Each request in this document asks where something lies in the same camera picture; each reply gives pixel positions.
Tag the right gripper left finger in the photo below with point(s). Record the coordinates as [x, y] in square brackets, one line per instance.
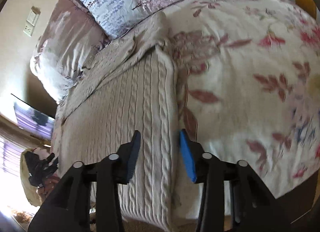
[67, 206]

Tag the beige cable-knit sweater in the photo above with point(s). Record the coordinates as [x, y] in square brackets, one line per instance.
[131, 86]

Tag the floral bed sheet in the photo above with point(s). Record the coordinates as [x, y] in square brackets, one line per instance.
[248, 84]

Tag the pink floral pillow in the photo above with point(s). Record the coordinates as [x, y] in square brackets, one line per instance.
[68, 45]

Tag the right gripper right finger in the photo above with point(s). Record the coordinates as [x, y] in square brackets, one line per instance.
[253, 207]

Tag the wall light switch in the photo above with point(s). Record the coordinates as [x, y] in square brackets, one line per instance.
[31, 21]

